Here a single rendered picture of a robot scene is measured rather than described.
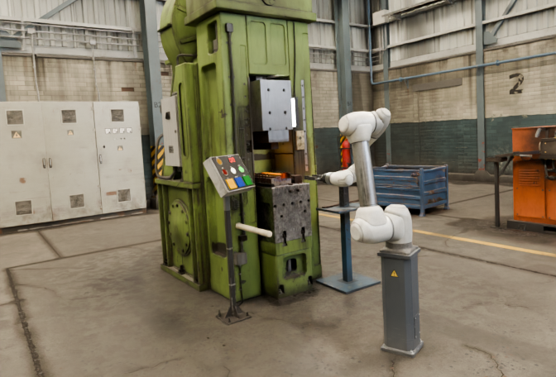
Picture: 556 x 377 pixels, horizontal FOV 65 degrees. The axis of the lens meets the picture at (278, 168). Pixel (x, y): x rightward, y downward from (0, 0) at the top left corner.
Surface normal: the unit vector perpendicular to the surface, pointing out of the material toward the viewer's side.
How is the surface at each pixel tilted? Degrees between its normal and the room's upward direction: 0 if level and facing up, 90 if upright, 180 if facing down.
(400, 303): 90
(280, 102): 90
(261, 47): 90
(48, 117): 90
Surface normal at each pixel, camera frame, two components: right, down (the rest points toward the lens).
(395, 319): -0.58, 0.09
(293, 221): 0.58, 0.03
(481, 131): -0.82, 0.09
